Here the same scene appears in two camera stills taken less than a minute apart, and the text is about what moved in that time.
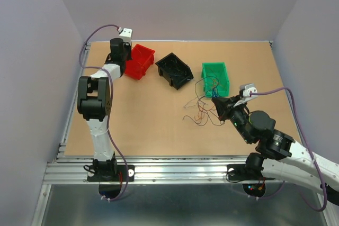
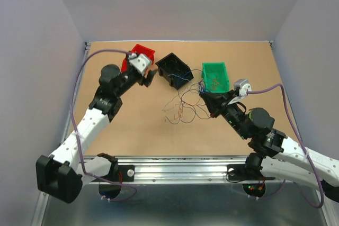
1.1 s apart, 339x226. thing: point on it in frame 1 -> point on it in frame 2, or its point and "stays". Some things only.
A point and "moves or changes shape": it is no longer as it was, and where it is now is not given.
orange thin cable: x=204 y=113 -> x=185 y=106
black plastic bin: x=174 y=71 stays
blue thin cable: x=215 y=91 moves or changes shape
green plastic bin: x=215 y=79 stays
